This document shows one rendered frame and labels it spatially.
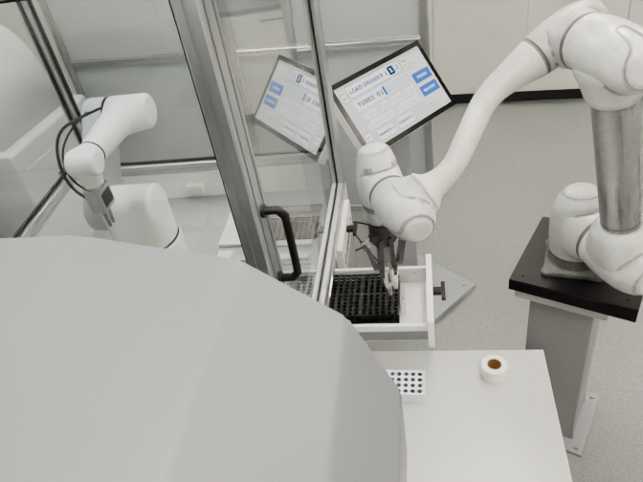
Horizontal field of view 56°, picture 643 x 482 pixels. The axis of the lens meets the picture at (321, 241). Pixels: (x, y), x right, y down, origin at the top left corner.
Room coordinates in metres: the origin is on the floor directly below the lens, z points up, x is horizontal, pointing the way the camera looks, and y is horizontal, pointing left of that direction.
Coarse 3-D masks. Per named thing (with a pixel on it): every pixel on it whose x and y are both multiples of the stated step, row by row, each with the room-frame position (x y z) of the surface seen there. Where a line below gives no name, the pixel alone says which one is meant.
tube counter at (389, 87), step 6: (396, 78) 2.25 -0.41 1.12; (402, 78) 2.26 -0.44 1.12; (408, 78) 2.26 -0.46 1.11; (384, 84) 2.21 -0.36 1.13; (390, 84) 2.22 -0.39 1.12; (396, 84) 2.23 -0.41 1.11; (402, 84) 2.24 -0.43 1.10; (378, 90) 2.18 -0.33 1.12; (384, 90) 2.19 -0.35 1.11; (390, 90) 2.20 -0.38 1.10; (378, 96) 2.16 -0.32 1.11; (384, 96) 2.17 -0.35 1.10
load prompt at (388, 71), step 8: (392, 64) 2.29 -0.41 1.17; (400, 64) 2.30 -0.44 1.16; (376, 72) 2.24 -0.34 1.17; (384, 72) 2.25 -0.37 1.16; (392, 72) 2.26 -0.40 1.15; (400, 72) 2.28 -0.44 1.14; (360, 80) 2.19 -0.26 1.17; (368, 80) 2.20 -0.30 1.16; (376, 80) 2.21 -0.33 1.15; (384, 80) 2.22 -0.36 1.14; (344, 88) 2.14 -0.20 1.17; (352, 88) 2.15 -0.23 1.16; (360, 88) 2.16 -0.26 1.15; (368, 88) 2.17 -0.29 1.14; (352, 96) 2.13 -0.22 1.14
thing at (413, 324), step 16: (336, 272) 1.43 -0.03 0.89; (352, 272) 1.42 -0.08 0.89; (368, 272) 1.41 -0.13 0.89; (400, 272) 1.39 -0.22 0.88; (416, 272) 1.38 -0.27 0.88; (400, 288) 1.36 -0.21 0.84; (416, 288) 1.35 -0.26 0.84; (400, 304) 1.29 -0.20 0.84; (416, 304) 1.28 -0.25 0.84; (400, 320) 1.23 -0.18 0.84; (416, 320) 1.22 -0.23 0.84; (368, 336) 1.17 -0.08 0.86; (384, 336) 1.16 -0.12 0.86; (400, 336) 1.15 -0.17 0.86; (416, 336) 1.14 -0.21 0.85
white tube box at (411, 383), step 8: (392, 376) 1.07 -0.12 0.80; (400, 376) 1.06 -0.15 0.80; (408, 376) 1.06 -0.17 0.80; (416, 376) 1.05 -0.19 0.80; (424, 376) 1.04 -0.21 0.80; (400, 384) 1.04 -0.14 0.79; (408, 384) 1.03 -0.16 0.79; (416, 384) 1.02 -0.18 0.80; (424, 384) 1.02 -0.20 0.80; (400, 392) 1.01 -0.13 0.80; (408, 392) 1.00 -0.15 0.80; (416, 392) 1.00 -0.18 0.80; (424, 392) 0.99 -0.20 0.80; (408, 400) 1.00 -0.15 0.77; (416, 400) 0.99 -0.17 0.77; (424, 400) 0.99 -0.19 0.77
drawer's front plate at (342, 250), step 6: (348, 204) 1.74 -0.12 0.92; (348, 210) 1.72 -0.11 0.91; (342, 216) 1.67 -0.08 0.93; (348, 216) 1.71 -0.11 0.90; (342, 222) 1.64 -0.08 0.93; (348, 222) 1.69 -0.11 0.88; (342, 228) 1.60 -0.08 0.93; (342, 234) 1.57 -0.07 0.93; (342, 240) 1.54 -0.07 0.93; (342, 246) 1.51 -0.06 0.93; (342, 252) 1.49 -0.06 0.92; (348, 252) 1.60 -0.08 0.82; (342, 258) 1.49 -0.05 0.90; (342, 264) 1.49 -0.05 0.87
